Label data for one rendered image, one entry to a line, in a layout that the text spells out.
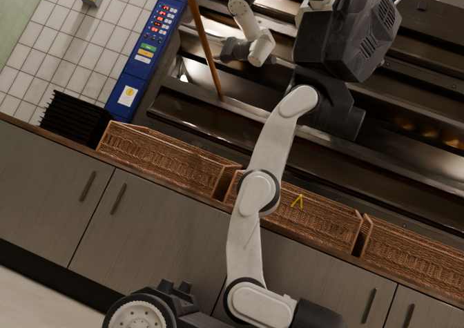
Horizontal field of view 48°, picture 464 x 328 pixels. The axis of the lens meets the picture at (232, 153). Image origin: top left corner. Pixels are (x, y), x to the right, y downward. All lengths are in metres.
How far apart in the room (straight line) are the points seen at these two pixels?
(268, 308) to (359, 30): 0.93
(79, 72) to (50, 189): 0.96
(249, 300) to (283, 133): 0.55
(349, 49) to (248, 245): 0.72
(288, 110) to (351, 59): 0.27
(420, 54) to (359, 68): 1.13
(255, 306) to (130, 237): 0.71
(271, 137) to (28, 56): 1.84
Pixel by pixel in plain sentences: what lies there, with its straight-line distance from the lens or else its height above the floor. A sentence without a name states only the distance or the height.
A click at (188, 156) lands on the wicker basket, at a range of 2.20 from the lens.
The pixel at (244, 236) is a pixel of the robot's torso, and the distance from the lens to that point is 1.67.
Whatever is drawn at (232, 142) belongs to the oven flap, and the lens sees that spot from 2.66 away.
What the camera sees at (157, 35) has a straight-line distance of 2.98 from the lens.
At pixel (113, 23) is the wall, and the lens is 3.12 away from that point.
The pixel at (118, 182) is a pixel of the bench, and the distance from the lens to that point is 2.19.
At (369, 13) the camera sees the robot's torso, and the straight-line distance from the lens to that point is 1.81.
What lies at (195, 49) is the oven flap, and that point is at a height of 1.37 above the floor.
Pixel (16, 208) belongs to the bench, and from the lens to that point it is 2.34.
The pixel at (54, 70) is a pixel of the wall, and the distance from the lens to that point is 3.11.
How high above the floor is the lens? 0.34
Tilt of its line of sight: 12 degrees up
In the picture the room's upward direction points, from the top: 23 degrees clockwise
